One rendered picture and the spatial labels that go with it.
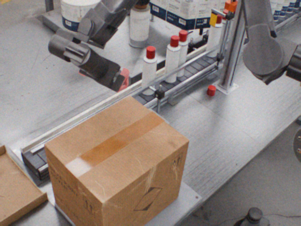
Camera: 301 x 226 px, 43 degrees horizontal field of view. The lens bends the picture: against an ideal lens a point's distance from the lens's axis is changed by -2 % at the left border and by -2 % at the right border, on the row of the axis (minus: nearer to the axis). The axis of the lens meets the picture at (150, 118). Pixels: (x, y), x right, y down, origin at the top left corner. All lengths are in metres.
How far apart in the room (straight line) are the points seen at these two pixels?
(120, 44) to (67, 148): 0.88
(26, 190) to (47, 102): 0.42
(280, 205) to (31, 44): 1.64
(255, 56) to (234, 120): 0.81
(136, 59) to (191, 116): 0.37
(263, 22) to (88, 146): 0.52
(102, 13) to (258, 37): 0.37
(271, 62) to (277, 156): 1.93
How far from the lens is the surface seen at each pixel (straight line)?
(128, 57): 1.72
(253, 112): 1.62
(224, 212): 2.29
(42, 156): 1.32
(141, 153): 1.00
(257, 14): 0.82
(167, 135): 1.05
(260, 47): 0.78
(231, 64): 1.61
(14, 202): 1.29
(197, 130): 1.48
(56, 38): 1.01
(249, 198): 2.39
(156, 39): 1.86
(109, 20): 0.94
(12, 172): 1.36
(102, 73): 1.02
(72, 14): 1.84
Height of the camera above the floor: 1.87
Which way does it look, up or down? 44 degrees down
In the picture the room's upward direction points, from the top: 5 degrees clockwise
